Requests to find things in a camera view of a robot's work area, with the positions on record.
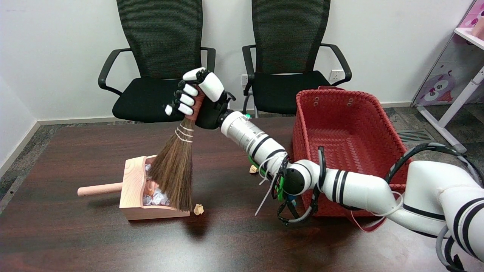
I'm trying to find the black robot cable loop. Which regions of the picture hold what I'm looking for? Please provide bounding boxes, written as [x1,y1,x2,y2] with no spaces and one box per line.
[277,145,327,226]

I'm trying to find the green robot cable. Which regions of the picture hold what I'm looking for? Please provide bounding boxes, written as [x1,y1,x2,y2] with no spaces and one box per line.
[274,176,286,201]

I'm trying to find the black mesh office chair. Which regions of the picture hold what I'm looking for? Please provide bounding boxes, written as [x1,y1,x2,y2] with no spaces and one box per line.
[98,0,220,123]
[241,0,352,119]

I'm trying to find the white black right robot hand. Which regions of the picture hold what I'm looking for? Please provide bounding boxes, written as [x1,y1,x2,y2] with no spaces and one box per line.
[164,67,237,130]

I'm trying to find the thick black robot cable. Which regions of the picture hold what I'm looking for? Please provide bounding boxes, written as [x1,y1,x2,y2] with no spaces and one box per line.
[384,142,484,185]

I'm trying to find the wooden dustpan with handle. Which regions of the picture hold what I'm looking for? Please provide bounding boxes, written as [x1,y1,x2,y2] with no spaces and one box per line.
[77,154,191,221]

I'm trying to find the red woven basket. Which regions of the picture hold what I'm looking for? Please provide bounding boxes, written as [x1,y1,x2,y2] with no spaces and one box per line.
[292,86,421,232]

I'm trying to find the long white zip tie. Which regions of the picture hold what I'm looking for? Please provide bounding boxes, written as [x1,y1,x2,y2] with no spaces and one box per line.
[254,181,278,216]

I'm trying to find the brown straw hand broom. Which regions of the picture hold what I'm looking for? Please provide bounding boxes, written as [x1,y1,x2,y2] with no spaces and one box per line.
[147,94,206,212]

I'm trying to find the white pink owl print shelf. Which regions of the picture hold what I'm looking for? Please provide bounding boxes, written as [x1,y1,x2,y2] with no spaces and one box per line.
[411,0,484,153]

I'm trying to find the grey floor vent grille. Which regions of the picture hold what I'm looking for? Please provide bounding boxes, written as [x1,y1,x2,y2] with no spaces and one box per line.
[395,129,435,143]

